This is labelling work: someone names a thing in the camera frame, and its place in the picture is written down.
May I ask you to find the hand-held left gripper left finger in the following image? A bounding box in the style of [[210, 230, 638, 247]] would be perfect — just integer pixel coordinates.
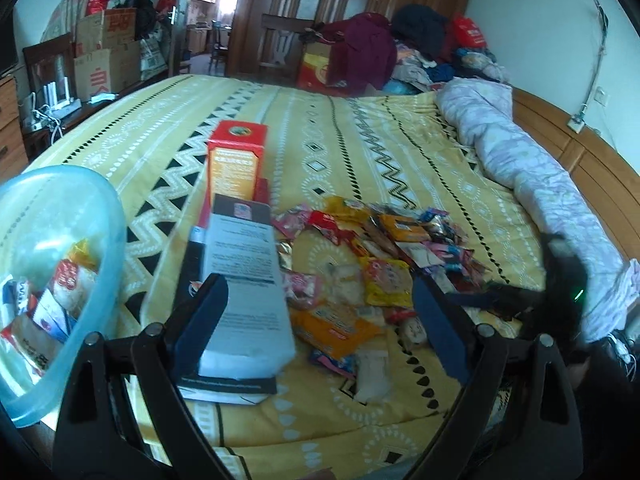
[[54, 274, 231, 480]]

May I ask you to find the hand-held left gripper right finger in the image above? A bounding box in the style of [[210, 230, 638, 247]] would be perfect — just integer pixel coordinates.
[[410, 275, 583, 480]]

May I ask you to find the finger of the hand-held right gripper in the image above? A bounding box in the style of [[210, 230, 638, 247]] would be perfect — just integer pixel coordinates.
[[445, 280, 546, 322]]

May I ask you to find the large pile of snack packets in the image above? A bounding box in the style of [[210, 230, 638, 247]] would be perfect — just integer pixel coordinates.
[[272, 197, 493, 403]]

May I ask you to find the blue translucent plastic bowl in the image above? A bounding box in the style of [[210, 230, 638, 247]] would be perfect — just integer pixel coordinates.
[[0, 166, 128, 428]]

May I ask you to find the small heap of snack packets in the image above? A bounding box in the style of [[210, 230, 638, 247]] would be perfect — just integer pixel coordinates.
[[0, 240, 101, 381]]

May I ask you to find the white printed carton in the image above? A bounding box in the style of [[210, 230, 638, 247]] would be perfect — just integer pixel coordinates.
[[197, 212, 297, 378]]

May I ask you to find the lilac floral quilt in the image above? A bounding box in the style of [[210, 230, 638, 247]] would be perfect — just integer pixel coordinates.
[[434, 77, 640, 343]]

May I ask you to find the black flat box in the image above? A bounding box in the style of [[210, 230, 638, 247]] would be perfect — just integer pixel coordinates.
[[172, 192, 281, 406]]

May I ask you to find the red and orange carton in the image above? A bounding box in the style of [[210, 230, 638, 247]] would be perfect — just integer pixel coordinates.
[[197, 121, 271, 206]]

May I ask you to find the pile of mixed clothes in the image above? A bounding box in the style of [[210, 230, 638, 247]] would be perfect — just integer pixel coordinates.
[[385, 42, 506, 96]]

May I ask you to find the dark wooden side table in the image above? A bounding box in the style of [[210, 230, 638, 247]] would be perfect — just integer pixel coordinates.
[[20, 92, 121, 161]]

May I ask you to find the red plastic bag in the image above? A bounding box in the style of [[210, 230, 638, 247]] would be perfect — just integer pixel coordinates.
[[450, 16, 488, 51]]

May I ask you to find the large red-printed cardboard box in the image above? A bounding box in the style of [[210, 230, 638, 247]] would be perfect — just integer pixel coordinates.
[[72, 40, 143, 101]]

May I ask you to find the white router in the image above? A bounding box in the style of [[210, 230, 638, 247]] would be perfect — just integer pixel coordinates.
[[42, 72, 83, 113]]

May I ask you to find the white printed woven sack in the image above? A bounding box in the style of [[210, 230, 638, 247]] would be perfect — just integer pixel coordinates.
[[139, 32, 168, 81]]

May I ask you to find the wooden chest of drawers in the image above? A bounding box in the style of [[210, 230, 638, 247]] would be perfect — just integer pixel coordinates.
[[0, 75, 31, 181]]

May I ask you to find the dark blue garment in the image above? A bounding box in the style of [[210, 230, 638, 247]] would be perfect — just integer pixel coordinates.
[[390, 4, 451, 61]]

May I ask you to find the dining chair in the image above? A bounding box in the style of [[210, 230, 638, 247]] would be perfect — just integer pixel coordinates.
[[207, 20, 233, 73]]

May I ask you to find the maroon garment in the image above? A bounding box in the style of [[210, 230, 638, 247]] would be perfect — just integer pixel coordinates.
[[320, 12, 398, 96]]

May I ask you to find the red and gold gift box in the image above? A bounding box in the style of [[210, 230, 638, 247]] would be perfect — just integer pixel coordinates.
[[297, 40, 351, 93]]

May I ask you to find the carved wooden chair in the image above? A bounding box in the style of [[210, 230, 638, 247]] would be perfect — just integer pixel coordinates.
[[257, 12, 316, 81]]

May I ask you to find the dark slatted wooden chair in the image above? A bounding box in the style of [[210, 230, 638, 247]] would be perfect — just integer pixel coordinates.
[[22, 32, 76, 111]]

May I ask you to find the wooden room door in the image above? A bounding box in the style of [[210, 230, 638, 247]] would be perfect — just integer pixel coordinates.
[[167, 0, 193, 78]]

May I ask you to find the small red-printed cardboard box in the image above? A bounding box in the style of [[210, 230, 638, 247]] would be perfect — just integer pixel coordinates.
[[75, 7, 138, 53]]

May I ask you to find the black bag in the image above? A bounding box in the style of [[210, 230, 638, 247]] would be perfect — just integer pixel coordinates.
[[132, 0, 161, 41]]

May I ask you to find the round cloth-covered tabletop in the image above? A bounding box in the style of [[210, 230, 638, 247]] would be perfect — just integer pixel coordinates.
[[40, 0, 151, 46]]

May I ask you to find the black flat television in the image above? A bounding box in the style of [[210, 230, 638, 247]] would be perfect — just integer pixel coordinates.
[[0, 10, 21, 78]]

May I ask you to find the wooden bed frame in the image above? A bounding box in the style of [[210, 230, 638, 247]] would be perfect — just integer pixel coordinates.
[[510, 85, 640, 261]]

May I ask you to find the wall cable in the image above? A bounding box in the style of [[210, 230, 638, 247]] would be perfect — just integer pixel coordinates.
[[580, 0, 611, 121]]

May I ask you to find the white power strip with cables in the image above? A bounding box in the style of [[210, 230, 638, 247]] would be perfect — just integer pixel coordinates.
[[30, 102, 66, 141]]

